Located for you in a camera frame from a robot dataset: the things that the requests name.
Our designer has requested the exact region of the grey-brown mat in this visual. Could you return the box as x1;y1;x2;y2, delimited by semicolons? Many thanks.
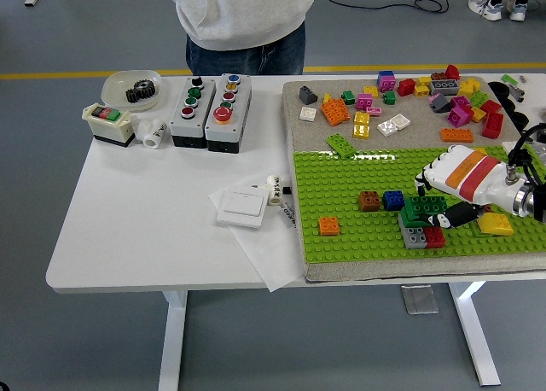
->
282;73;546;283

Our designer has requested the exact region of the grey emergency-stop button box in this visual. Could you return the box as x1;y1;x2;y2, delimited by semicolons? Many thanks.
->
204;73;253;155

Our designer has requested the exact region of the white paper sheet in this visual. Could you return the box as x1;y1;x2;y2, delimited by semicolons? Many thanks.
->
207;175;309;292

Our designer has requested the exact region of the wide orange brick block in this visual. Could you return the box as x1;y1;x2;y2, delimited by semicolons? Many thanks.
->
319;98;351;127

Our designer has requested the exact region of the white pipe tee fitting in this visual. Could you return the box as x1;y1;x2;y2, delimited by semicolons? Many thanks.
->
134;118;168;149

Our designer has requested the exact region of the white printed label strip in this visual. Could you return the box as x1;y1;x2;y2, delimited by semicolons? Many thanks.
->
277;201;299;231

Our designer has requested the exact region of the small white pipe coupling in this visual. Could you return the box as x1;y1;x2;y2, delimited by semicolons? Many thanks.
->
265;173;284;206

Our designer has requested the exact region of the white wall switch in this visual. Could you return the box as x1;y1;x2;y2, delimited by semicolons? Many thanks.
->
216;181;269;229

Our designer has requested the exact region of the small green plate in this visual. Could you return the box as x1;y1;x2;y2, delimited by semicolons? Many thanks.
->
467;222;515;239

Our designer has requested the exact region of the grey 2x4 brick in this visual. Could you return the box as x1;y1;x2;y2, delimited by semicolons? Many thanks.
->
399;224;427;250
428;78;461;96

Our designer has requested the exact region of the white table leg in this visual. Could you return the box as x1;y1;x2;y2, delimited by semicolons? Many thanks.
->
447;281;502;388
157;290;189;391

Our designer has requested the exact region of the lime green studded baseplate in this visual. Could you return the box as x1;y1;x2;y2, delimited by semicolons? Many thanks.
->
293;147;546;264

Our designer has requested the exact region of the yellow curved slope brick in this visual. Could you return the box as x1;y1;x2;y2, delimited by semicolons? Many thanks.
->
476;213;515;237

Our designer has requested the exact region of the orange 2x2 brick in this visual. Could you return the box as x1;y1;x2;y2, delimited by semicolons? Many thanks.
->
318;216;341;237

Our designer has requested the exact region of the dark green 2x4 brick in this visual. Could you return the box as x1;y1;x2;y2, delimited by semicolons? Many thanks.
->
404;195;450;219
398;209;444;230

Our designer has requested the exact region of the green 2x4 flat plate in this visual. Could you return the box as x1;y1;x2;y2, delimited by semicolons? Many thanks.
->
326;133;358;158

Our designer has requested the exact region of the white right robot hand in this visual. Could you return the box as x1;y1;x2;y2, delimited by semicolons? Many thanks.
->
413;144;524;230

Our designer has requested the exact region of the silver floor plate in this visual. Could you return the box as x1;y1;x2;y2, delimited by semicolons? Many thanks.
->
400;283;440;316

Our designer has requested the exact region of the person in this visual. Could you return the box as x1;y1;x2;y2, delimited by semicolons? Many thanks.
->
468;0;539;23
144;0;316;76

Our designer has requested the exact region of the white oval bowl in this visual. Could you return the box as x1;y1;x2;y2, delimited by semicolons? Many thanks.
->
101;69;164;113

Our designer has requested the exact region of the large yellow brick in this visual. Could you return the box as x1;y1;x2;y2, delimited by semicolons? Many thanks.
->
457;77;483;99

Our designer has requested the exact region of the red 2x4 brick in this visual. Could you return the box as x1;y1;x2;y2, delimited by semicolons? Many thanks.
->
482;112;505;139
423;226;447;249

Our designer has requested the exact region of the grey four-button control box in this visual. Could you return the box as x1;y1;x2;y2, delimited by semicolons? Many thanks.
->
169;75;218;149

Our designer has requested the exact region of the blue 2x2 brick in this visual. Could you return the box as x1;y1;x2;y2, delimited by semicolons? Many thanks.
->
382;190;406;212

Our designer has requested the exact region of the brown 2x2 brick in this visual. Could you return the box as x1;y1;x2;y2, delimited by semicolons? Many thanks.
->
357;190;383;213

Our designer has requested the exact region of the orange 2x4 brick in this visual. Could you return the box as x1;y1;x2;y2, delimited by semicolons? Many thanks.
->
439;128;475;144

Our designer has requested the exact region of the cream red-green switch box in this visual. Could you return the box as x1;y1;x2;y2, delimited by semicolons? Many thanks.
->
81;102;134;149

